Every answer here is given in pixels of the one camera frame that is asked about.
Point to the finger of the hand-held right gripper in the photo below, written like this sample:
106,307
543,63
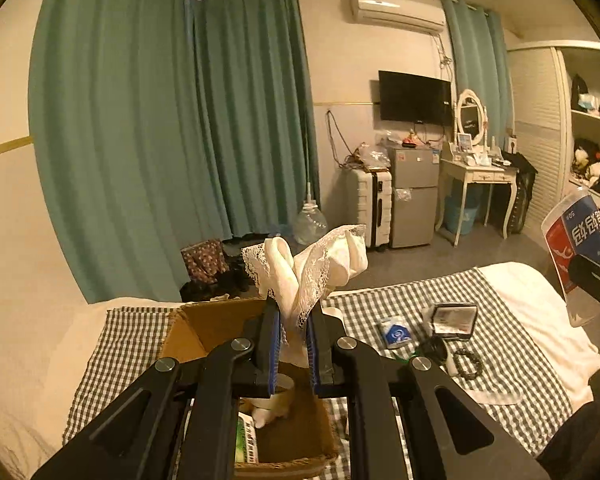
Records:
597,282

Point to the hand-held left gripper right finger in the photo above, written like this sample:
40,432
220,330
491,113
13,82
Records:
313,360

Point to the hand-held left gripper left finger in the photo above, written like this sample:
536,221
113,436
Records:
275,355

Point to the plastic water bottle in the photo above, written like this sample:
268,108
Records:
579,230

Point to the brown cardboard box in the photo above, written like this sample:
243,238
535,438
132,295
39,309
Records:
215,322

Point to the green white carton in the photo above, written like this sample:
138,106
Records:
247,440

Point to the white lace cloth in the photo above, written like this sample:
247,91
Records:
325,260

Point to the black case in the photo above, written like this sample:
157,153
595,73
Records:
452,322

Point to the white blanket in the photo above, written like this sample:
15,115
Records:
524,285

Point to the blue white tissue packet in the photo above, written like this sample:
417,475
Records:
394,332

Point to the dark green packet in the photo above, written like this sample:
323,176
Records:
404,357

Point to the green checkered cloth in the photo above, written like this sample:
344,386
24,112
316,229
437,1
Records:
504,350

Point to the floral bag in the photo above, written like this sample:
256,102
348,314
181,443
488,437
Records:
202,262

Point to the black round container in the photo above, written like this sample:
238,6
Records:
432,349

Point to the clothes heap on shelves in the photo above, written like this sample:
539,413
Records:
594,160

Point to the large clear water jug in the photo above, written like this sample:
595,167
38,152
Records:
310,225

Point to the blue waste bin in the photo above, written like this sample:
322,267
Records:
460,215

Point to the white dressing table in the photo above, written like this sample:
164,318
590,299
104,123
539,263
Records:
474,175

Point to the white suitcase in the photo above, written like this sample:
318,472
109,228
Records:
367,205

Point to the white louvered wardrobe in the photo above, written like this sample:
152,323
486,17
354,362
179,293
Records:
537,125

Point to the grey small fridge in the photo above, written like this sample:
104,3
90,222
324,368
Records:
413,195

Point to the white oval vanity mirror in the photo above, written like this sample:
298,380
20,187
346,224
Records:
470,117

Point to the clear plastic bags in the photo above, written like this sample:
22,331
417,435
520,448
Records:
372,157

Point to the green curtain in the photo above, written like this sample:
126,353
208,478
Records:
115,135
477,70
255,110

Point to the white air conditioner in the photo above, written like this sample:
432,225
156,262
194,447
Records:
397,12

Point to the small photo frame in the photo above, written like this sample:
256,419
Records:
463,142

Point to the black wall television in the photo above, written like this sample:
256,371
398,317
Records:
414,97

